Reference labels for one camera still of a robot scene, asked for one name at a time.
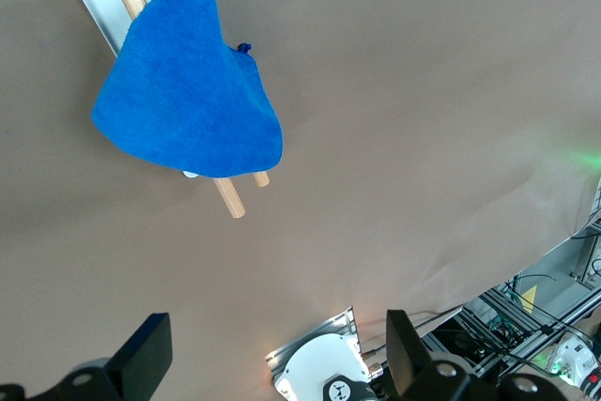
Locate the yellow warning sticker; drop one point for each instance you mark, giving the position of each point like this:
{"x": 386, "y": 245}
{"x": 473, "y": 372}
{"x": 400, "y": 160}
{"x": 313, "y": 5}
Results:
{"x": 528, "y": 298}

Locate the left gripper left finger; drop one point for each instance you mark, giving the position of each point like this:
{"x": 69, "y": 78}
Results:
{"x": 141, "y": 363}

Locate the white device green light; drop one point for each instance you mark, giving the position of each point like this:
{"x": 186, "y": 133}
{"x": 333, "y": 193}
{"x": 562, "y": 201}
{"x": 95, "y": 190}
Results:
{"x": 575, "y": 359}

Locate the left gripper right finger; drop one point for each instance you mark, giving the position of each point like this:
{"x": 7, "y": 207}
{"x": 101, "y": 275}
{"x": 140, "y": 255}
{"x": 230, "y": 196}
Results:
{"x": 413, "y": 368}

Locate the blue microfibre towel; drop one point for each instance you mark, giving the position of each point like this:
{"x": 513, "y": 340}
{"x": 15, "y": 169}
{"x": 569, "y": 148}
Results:
{"x": 188, "y": 91}

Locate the grey metal cabinet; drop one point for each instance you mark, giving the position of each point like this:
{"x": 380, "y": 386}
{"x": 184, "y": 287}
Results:
{"x": 589, "y": 251}

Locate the aluminium frame rail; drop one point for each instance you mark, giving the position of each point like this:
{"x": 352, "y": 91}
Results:
{"x": 516, "y": 321}

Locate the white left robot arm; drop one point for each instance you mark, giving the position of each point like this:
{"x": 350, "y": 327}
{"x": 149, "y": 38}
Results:
{"x": 319, "y": 363}

